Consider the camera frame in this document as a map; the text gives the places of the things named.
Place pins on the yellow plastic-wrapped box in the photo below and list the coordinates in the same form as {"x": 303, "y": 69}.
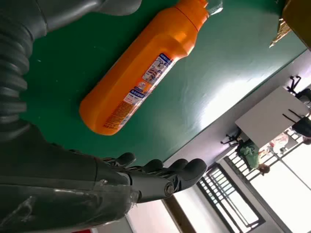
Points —
{"x": 297, "y": 16}

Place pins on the black window grille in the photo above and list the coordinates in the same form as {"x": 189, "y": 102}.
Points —
{"x": 228, "y": 199}

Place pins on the black balcony railing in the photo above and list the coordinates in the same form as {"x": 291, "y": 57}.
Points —
{"x": 243, "y": 167}

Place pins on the black office chair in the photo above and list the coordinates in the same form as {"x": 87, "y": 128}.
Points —
{"x": 295, "y": 85}
{"x": 230, "y": 138}

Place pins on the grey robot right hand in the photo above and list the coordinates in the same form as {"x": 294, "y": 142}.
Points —
{"x": 48, "y": 180}

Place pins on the white background table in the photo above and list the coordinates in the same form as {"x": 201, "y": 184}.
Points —
{"x": 267, "y": 117}

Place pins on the person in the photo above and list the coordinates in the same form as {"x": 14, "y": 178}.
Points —
{"x": 249, "y": 154}

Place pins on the green table mat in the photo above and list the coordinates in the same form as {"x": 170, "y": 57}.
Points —
{"x": 218, "y": 80}

